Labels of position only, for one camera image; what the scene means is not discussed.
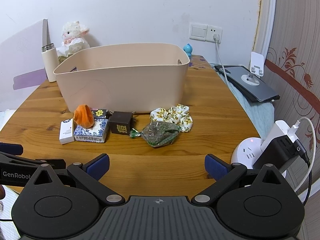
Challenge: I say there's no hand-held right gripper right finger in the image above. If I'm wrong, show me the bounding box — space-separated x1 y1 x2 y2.
191 154 290 206

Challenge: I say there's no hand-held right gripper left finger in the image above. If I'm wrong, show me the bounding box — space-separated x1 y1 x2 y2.
24 153 126 207

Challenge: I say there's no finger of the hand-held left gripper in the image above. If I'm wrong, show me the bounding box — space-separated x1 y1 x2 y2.
0 143 38 168
35 159 67 171

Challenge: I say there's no round white power strip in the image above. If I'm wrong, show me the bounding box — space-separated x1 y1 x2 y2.
230 137 288 180

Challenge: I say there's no small white box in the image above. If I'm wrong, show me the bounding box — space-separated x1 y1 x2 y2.
59 118 76 145

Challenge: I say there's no blue white patterned box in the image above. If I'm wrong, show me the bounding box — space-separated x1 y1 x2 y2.
74 118 110 143

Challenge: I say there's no dark brown box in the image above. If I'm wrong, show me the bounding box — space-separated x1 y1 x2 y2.
108 111 133 136

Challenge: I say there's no black packet with yellow label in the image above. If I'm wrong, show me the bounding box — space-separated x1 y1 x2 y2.
91 109 111 120

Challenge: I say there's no green packet of seeds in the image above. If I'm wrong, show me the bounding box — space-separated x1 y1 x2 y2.
129 121 182 148

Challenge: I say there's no yellow floral scrunchie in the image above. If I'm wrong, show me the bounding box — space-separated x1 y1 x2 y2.
150 104 194 133

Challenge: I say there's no black power adapter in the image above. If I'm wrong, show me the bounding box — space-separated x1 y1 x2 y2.
252 134 304 172

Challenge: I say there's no light blue cloth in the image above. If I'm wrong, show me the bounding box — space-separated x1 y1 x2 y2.
217 71 276 137

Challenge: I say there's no white charger block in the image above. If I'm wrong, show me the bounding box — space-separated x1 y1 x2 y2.
260 120 300 153

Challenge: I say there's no beige plastic storage bin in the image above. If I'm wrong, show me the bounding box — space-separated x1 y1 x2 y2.
53 44 190 114

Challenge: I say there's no dark tablet with stand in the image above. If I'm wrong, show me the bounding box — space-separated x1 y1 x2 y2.
214 65 280 103

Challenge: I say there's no white thermos bottle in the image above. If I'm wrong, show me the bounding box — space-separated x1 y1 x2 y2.
41 44 59 83

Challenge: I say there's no patterned cloth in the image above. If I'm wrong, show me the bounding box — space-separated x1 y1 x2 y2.
186 54 213 70

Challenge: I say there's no floral tissue pack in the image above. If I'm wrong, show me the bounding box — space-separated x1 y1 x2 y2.
56 47 73 64

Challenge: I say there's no white phone stand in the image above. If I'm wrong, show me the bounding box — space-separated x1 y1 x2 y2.
241 51 266 87

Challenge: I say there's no white plush sheep toy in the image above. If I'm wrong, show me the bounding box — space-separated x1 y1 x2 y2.
61 21 91 53

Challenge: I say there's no black cable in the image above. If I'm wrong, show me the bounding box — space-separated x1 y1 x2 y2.
296 144 313 207

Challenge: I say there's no white charging cable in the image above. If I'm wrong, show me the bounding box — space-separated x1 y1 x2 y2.
287 117 317 194

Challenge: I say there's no white plug with cable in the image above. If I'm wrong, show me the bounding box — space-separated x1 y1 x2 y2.
212 33 230 87

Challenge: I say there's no white wall socket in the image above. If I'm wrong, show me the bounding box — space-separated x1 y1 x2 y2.
206 25 223 42

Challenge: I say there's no white wall switch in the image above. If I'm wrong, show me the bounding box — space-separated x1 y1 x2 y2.
189 23 208 41

